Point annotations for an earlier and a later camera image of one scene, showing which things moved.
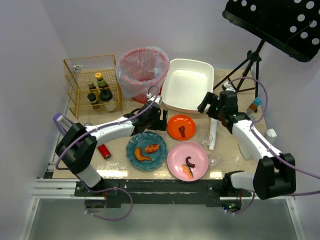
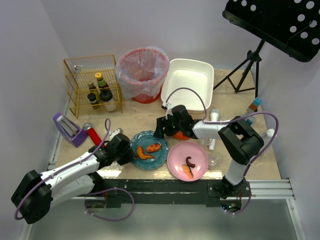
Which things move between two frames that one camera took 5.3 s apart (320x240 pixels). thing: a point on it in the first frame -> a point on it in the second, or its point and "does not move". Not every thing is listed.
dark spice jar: (93, 100) does not move
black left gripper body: (162, 119) -> (126, 155)
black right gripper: (211, 103) -> (164, 125)
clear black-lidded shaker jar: (106, 95) does not move
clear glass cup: (206, 139) does not move
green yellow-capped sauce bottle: (101, 82) does not move
